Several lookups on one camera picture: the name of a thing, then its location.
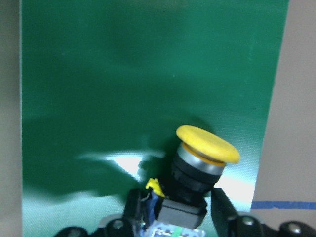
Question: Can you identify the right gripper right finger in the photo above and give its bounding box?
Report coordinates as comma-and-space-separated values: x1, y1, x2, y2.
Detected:
211, 188, 316, 237

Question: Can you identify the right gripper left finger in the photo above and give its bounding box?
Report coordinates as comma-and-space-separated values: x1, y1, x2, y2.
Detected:
56, 189, 142, 237

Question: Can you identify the green conveyor belt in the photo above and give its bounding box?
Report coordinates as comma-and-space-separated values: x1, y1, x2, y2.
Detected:
21, 0, 289, 237

